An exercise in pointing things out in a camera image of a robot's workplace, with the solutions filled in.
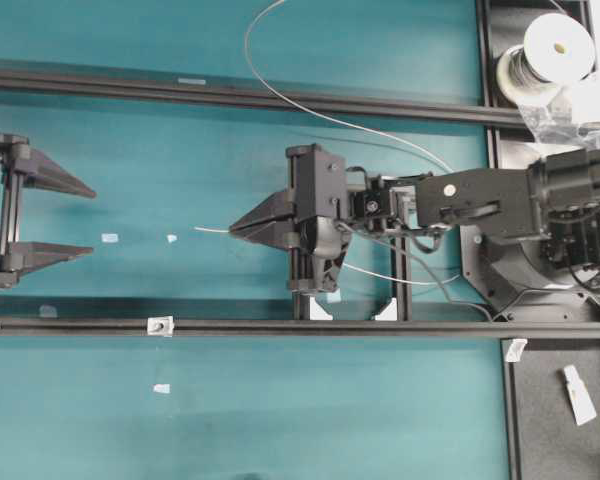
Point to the white wire spool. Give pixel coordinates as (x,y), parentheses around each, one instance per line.
(556,52)

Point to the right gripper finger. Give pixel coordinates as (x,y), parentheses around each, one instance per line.
(275,208)
(275,234)

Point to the black aluminium rail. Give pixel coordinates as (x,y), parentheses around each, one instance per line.
(147,85)
(330,328)

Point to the white tape piece lower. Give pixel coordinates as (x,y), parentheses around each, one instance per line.
(164,389)

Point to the small silver metal fitting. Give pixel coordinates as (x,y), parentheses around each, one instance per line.
(160,326)

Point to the black foam pad tray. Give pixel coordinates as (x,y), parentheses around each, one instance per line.
(544,441)

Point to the clear tape on rail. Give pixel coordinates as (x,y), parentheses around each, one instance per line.
(191,81)

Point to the lower black aluminium rail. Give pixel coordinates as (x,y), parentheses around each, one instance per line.
(330,328)

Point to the white tape piece left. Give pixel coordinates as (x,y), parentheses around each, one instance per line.
(109,238)

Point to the clear plastic bag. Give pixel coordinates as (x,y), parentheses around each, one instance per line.
(570,117)

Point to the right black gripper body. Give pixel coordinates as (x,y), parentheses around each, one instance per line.
(319,193)

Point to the small white label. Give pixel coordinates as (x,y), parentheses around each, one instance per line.
(513,349)

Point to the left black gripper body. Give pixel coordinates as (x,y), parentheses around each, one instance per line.
(11,185)

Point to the upper black aluminium rail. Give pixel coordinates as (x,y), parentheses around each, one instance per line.
(147,85)

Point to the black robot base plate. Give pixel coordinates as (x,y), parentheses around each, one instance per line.
(521,285)

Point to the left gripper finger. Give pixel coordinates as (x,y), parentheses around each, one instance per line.
(42,173)
(33,256)

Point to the black square camera frame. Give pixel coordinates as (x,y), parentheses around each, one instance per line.
(383,291)

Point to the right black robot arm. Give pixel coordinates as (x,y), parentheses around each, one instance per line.
(549,210)

